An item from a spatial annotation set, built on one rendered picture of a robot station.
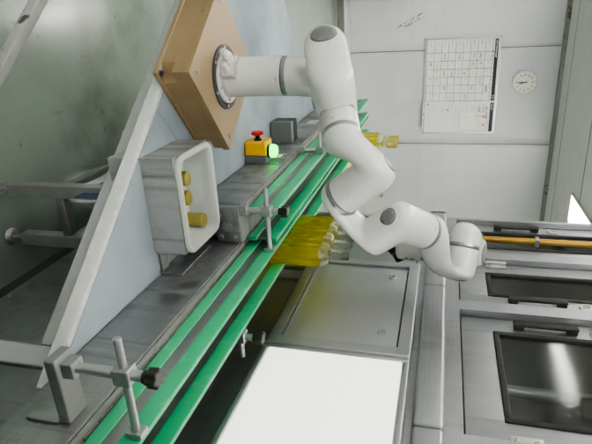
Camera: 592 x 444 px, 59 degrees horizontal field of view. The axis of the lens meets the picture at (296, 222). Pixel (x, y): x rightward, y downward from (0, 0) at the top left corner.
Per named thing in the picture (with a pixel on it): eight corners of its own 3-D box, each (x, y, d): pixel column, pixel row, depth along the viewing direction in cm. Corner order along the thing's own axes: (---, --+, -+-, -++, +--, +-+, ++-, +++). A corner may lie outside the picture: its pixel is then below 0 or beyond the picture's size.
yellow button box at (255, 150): (244, 163, 170) (266, 164, 168) (242, 141, 167) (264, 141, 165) (252, 158, 176) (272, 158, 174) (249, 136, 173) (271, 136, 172)
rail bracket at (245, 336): (206, 358, 118) (262, 365, 115) (203, 331, 116) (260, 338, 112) (213, 347, 122) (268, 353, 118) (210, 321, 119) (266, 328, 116)
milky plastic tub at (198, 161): (156, 255, 118) (191, 256, 116) (139, 158, 110) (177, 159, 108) (189, 225, 134) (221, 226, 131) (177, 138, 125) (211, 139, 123)
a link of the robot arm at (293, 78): (285, 107, 128) (351, 107, 124) (273, 65, 117) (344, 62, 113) (293, 79, 133) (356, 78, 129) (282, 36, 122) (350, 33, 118)
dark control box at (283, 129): (270, 143, 195) (292, 143, 192) (269, 122, 192) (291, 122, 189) (277, 137, 202) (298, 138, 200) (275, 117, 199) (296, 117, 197)
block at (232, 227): (216, 243, 135) (241, 244, 133) (211, 209, 132) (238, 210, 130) (221, 237, 138) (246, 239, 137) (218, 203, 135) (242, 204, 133)
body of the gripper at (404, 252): (441, 257, 144) (403, 250, 150) (441, 223, 140) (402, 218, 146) (432, 269, 138) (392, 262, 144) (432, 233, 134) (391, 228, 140)
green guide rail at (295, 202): (247, 240, 138) (277, 241, 136) (247, 236, 137) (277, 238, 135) (354, 114, 294) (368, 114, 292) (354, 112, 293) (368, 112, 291)
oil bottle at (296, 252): (253, 262, 144) (329, 268, 139) (251, 244, 142) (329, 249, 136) (260, 254, 149) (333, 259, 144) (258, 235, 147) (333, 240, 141)
